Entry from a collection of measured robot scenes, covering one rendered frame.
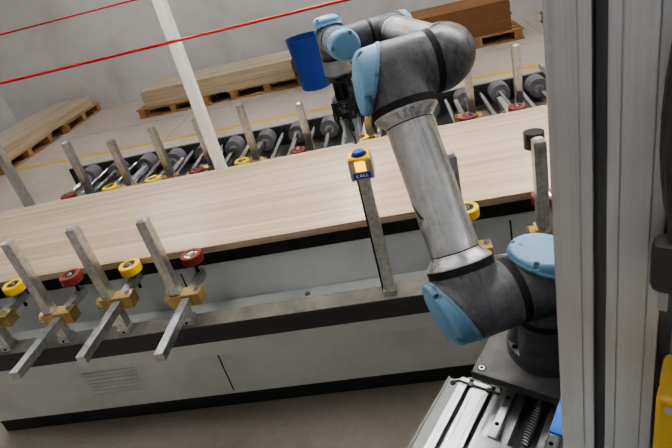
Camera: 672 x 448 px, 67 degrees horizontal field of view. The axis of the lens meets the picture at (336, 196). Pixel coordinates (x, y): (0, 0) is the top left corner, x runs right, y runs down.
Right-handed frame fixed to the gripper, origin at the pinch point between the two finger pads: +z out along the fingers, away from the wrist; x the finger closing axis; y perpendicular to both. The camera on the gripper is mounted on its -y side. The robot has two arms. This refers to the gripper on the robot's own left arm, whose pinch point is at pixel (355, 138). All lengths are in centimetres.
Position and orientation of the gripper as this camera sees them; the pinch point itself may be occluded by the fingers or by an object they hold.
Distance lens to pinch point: 150.3
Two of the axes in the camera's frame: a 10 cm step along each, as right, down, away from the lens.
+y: -0.6, 4.7, -8.8
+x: 9.7, -1.7, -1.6
